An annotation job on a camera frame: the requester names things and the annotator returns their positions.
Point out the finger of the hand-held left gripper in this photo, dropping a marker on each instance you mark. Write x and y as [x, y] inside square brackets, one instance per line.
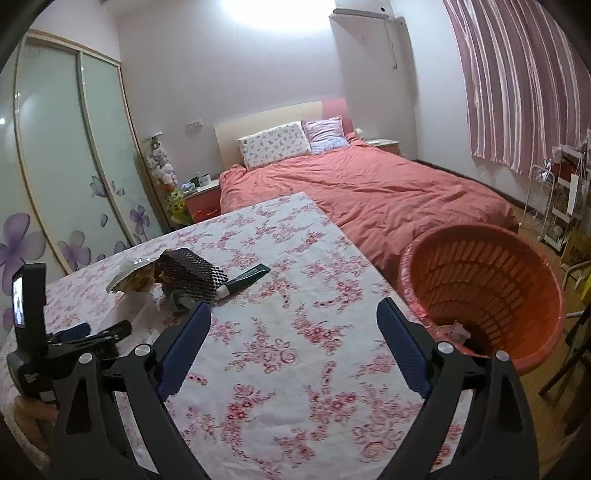
[71, 333]
[111, 334]

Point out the white shelf trolley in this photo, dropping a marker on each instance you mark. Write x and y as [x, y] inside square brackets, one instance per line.
[565, 221]

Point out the column of plush toys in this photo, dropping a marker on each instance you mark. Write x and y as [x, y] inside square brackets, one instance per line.
[164, 175]

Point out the white floral pillow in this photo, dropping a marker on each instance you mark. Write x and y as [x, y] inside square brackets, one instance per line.
[274, 145]

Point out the pink nightstand with mug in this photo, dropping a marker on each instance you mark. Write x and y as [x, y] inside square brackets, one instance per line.
[203, 203]

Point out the pink striped pillow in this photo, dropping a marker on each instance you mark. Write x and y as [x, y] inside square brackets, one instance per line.
[325, 134]

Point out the pink nightstand beside window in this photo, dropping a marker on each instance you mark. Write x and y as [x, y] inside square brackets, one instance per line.
[383, 146]

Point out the white mug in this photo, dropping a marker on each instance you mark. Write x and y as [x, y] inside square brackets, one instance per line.
[204, 180]

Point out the orange plastic laundry basket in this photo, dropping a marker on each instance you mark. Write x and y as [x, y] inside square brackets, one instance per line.
[517, 300]

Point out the dark green tube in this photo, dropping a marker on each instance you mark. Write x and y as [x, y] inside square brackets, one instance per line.
[244, 277]

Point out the brown paper bag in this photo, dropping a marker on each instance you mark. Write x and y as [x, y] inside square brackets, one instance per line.
[579, 247]

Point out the dark wooden chair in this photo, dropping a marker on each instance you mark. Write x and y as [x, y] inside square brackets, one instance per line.
[577, 350]

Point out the grey wrapper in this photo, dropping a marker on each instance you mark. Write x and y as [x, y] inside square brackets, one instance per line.
[178, 300]

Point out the wardrobe with purple flower print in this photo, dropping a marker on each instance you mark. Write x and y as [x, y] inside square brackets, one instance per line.
[51, 138]

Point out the bed with beige pink headboard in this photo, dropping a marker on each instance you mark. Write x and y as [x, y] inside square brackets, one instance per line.
[268, 120]

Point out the pink striped curtain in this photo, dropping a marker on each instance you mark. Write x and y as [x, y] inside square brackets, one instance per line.
[521, 78]

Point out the white air conditioner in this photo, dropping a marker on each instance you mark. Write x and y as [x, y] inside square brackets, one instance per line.
[362, 12]

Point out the small white round lamp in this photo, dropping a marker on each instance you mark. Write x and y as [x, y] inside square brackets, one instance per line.
[359, 133]

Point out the white wall socket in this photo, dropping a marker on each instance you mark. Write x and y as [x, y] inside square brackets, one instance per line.
[194, 124]

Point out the floral tablecloth table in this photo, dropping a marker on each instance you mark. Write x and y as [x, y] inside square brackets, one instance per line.
[286, 369]

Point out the white paper bag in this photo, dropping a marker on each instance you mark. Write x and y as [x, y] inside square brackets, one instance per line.
[576, 194]

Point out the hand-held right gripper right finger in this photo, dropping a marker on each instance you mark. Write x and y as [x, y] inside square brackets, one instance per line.
[406, 350]

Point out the red duvet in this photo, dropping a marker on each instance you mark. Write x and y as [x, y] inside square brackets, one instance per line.
[369, 194]

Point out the person's left hand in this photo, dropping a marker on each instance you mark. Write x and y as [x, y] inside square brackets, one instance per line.
[32, 413]

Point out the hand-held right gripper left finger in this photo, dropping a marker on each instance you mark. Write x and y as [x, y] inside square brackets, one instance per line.
[182, 350]

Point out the snack packet with yellow print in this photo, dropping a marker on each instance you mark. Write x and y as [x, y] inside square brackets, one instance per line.
[134, 277]

